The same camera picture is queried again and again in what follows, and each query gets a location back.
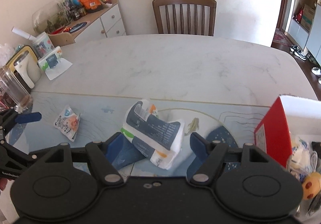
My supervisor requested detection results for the tissue pack with sheet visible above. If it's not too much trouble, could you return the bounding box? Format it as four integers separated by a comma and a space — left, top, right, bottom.
38, 46, 73, 80

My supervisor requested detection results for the blue white tissue pack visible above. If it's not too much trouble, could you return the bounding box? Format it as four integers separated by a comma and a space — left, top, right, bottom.
121, 99, 185, 170

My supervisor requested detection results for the wooden chair at far side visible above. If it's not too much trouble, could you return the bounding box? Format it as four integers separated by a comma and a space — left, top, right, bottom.
152, 0, 216, 37

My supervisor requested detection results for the white wall cabinet unit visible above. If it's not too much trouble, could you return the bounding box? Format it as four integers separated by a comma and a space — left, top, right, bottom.
285, 0, 320, 61

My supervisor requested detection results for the printed paper cup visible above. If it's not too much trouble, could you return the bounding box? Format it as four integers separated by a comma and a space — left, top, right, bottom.
32, 32, 54, 58

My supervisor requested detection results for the white usb cable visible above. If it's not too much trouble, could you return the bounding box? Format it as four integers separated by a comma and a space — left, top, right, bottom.
308, 151, 319, 173

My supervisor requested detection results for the red cardboard box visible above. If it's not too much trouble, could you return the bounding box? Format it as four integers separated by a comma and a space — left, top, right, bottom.
253, 94, 321, 222

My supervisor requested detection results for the blueberry bread packet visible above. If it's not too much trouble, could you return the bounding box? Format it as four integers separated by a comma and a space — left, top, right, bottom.
286, 136, 312, 182

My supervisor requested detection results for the glass jar with cork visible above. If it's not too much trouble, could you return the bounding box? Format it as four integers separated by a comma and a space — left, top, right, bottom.
1, 65, 33, 112

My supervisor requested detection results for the white sideboard cabinet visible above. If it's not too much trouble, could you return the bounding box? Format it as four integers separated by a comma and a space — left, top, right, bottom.
49, 0, 126, 46

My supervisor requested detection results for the person's right hand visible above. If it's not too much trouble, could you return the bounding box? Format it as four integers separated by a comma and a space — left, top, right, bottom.
0, 178, 9, 191

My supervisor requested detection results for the white squid snack pouch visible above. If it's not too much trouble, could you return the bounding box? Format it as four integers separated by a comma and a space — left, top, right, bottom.
53, 105, 81, 142

